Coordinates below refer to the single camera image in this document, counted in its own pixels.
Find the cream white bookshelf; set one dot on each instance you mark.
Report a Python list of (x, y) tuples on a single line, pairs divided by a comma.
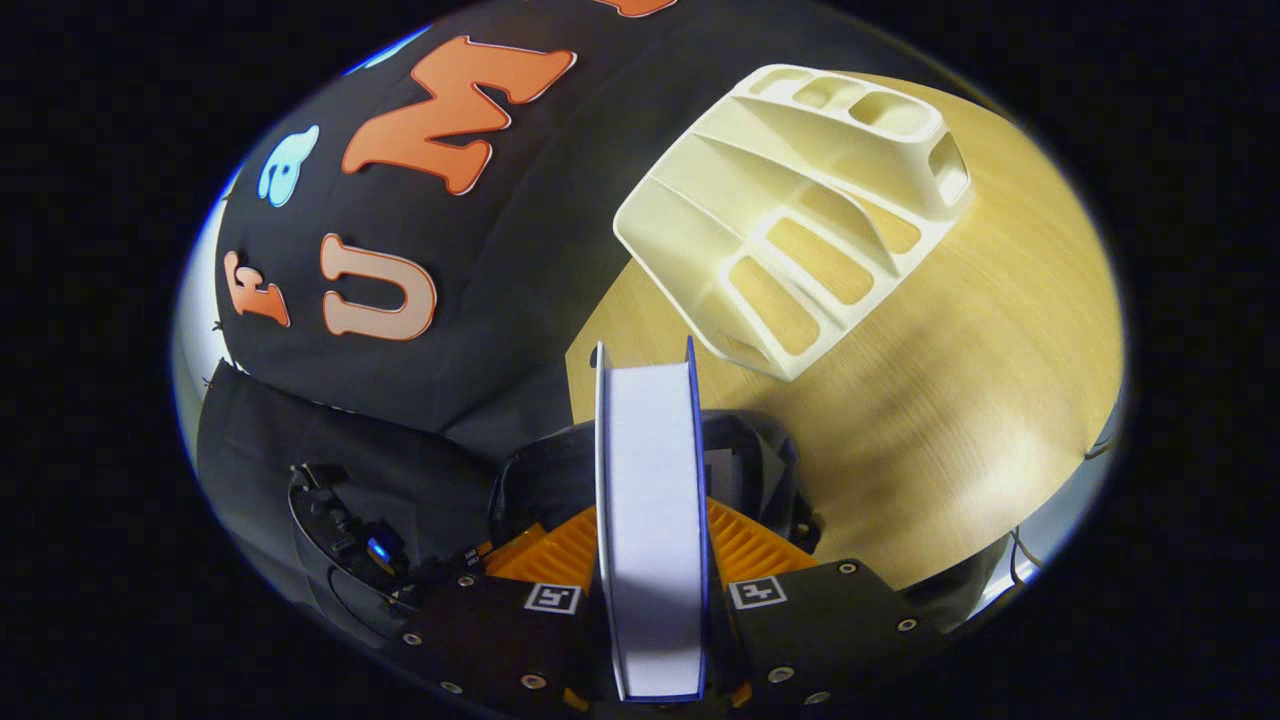
[(750, 180)]

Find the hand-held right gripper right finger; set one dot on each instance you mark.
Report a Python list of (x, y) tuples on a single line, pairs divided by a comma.
[(830, 630)]

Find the blue cover book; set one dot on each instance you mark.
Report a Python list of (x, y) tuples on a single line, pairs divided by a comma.
[(650, 520)]

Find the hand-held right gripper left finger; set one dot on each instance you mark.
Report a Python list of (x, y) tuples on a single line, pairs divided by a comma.
[(490, 640)]

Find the grey schoolbag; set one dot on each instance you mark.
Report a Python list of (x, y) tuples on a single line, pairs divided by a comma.
[(760, 470)]

